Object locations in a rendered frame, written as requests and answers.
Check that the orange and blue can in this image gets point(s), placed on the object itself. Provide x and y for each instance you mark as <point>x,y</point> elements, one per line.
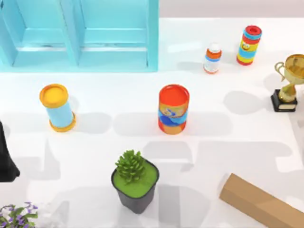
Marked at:
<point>173,109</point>

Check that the green plant in black pot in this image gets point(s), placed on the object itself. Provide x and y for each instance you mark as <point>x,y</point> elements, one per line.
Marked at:
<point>135,187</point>

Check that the small orange and white bottle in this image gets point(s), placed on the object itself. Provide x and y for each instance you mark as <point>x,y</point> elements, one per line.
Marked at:
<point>212,59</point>

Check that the light blue rack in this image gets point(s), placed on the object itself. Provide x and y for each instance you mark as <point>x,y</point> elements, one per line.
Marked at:
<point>114,35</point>

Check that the yellow and blue can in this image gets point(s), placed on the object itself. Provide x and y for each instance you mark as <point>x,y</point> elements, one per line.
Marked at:
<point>58,108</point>

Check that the red yellow striped can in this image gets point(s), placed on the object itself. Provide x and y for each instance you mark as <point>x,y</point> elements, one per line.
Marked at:
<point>248,46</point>

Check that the brown cardboard box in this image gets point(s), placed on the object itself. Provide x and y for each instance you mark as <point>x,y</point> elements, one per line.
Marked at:
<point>256,202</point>

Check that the gold trophy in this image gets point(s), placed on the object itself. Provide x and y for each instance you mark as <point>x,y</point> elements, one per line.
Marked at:
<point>288,78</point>

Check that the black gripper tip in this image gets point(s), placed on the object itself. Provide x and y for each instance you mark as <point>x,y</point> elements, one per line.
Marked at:
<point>6,161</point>

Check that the purple flowering plant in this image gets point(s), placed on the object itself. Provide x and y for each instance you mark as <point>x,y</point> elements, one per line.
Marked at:
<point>17,216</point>

